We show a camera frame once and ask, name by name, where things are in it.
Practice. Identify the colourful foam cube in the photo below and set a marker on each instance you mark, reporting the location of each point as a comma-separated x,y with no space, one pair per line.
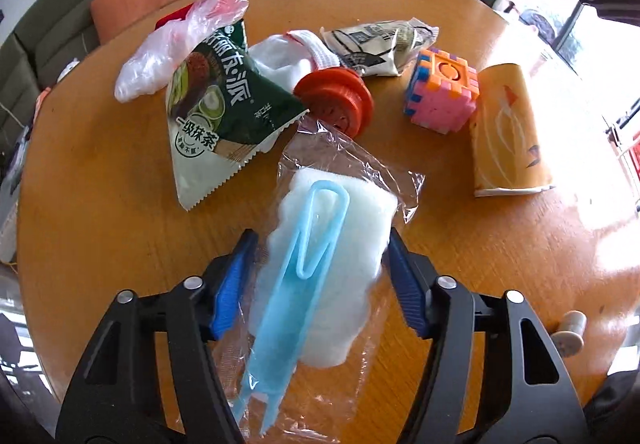
440,94

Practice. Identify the blue clip with white sponge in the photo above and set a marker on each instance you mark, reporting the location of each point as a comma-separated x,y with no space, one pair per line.
350,164

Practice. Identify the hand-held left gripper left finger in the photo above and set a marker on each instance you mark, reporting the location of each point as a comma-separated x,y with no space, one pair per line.
230,289

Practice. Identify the red wrapper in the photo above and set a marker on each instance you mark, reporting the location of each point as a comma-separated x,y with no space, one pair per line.
172,17

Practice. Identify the green snack packet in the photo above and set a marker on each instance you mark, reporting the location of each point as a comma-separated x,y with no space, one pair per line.
220,94

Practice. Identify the blue plastic clip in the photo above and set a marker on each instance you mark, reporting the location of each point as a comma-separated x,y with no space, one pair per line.
280,324

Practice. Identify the crumpled clear plastic bag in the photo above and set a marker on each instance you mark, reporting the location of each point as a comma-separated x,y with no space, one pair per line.
150,59

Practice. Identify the grey green sofa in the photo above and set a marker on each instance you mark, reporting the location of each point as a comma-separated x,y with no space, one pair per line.
50,24

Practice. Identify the white sponge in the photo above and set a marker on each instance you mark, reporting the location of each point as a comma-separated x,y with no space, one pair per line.
360,224

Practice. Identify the red plastic spool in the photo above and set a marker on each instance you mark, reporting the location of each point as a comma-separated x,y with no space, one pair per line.
330,97

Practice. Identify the cream printed wrapper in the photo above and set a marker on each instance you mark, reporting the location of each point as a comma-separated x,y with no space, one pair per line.
370,49

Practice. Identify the orange paper cup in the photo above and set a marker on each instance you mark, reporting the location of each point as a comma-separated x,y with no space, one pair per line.
505,139

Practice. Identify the white cloth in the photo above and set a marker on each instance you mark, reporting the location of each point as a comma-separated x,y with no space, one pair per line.
280,59

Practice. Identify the person's dark trousers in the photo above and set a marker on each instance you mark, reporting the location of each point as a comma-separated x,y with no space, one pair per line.
617,414

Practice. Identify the white thread spool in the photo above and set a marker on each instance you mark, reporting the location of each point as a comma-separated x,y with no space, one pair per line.
570,339

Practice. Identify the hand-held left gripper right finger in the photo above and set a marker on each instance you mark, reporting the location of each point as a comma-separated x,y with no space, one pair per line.
407,294

